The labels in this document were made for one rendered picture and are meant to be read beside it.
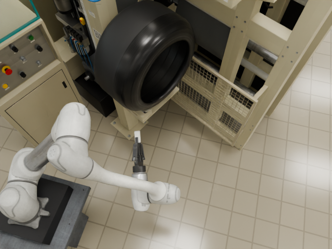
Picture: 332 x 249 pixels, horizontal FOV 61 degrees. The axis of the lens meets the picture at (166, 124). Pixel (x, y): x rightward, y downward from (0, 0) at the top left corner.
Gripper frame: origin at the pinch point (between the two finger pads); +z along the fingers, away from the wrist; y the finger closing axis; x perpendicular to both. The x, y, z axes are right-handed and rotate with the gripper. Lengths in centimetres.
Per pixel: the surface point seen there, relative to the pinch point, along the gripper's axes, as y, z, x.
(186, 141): 114, 0, -2
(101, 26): -16, 62, -11
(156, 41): -26, 43, 25
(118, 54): -29.4, 38.7, 6.1
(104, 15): -19, 66, -7
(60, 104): 36, 34, -84
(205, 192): 101, -47, 15
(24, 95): 0, 35, -83
